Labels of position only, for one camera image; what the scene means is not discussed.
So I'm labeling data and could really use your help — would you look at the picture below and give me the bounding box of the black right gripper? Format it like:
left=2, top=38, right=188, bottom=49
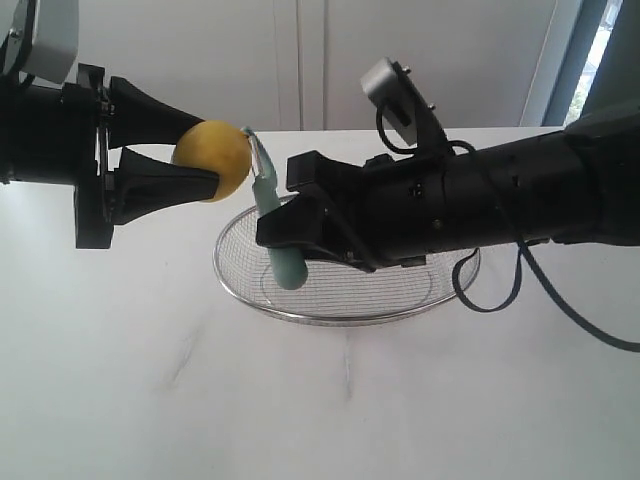
left=279, top=150, right=495, bottom=273

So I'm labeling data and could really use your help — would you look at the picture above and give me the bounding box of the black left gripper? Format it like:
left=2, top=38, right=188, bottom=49
left=1, top=64, right=219, bottom=249

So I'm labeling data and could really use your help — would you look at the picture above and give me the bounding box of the teal handled peeler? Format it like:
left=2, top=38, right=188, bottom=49
left=241, top=126, right=308, bottom=291

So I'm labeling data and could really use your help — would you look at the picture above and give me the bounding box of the yellow lemon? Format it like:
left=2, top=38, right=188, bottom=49
left=171, top=120, right=252, bottom=203

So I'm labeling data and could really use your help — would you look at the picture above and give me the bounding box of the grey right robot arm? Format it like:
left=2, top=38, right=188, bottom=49
left=255, top=58, right=639, bottom=272

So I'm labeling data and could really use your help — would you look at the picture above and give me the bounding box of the steel wire mesh basket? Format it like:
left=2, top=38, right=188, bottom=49
left=213, top=206, right=481, bottom=327

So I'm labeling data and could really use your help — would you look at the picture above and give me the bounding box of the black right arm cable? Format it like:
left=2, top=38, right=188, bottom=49
left=374, top=99, right=640, bottom=352

